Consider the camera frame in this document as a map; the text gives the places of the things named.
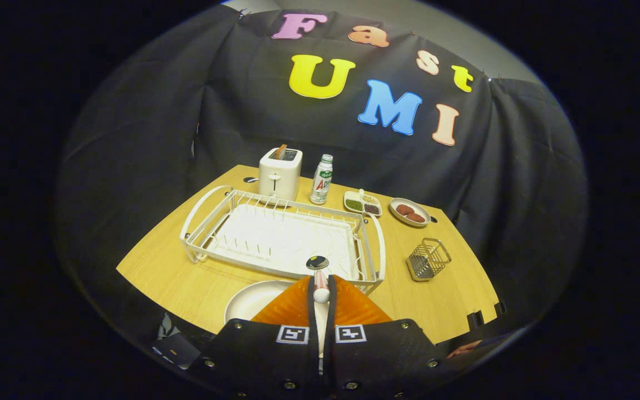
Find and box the white wire dish rack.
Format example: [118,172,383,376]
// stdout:
[179,185,387,295]

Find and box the grey plate with meat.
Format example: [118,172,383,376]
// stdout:
[389,198,432,228]

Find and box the white round plate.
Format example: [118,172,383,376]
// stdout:
[224,279,332,356]

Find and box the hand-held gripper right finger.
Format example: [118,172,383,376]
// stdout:
[323,274,458,400]

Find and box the white divided dish with beans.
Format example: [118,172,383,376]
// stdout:
[343,189,383,217]

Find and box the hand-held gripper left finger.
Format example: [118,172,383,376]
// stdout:
[201,275,321,400]

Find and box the black backdrop cloth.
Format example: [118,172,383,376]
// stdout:
[56,6,587,356]

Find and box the white toaster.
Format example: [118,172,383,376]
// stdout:
[258,147,303,202]

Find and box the white green-label drink bottle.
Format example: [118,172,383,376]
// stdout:
[309,154,334,206]

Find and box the metal wire basket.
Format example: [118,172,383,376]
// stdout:
[406,238,452,282]

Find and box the spoon with red-white striped handle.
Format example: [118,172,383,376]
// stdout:
[306,255,331,304]

